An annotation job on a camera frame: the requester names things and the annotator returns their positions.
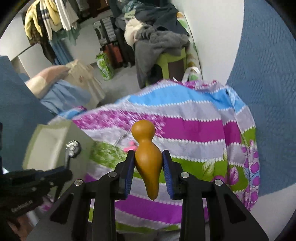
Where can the dark grey suitcase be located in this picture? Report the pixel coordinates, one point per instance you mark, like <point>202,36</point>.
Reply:
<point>104,31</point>

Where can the pink cream pillow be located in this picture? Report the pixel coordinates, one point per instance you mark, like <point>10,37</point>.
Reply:
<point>40,84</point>

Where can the green cardboard box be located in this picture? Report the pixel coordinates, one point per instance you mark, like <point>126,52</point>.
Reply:
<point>47,149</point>

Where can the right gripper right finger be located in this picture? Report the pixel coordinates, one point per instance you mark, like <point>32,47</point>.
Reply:
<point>208,203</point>

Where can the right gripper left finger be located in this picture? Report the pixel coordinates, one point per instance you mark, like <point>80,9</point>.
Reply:
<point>86,211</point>

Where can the pink hair bow clip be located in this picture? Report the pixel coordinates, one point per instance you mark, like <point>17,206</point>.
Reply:
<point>132,145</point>

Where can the blue quilted pillow right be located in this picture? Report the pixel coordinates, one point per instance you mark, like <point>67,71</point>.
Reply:
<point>263,75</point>

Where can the person's left hand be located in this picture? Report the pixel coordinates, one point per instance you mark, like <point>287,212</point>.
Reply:
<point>22,226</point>

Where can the blue quilted pillow left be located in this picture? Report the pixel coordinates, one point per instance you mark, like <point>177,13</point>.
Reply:
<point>21,112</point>

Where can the green plastic stool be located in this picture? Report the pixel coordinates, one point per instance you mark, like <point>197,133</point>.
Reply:
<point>173,67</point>

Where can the orange gourd-shaped hair clip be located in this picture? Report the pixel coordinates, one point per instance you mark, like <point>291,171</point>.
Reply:
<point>148,157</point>

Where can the colourful floral striped cloth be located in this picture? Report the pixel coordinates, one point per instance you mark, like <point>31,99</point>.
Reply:
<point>206,127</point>

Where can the light blue bedsheet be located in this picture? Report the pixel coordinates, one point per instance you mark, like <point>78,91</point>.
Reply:
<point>63,96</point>

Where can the blue quilted pillow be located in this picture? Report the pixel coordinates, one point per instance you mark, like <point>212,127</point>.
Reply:
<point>21,112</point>
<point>263,75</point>

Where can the green shopping bag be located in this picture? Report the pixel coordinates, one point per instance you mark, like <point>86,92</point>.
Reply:
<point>104,66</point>

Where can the grey blanket on stool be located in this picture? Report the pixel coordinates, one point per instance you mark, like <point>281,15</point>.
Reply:
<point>150,44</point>

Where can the yellow hanging jacket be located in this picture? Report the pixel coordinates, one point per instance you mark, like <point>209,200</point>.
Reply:
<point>49,16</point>

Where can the white hanging shirt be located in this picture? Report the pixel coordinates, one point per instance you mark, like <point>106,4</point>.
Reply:
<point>67,15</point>

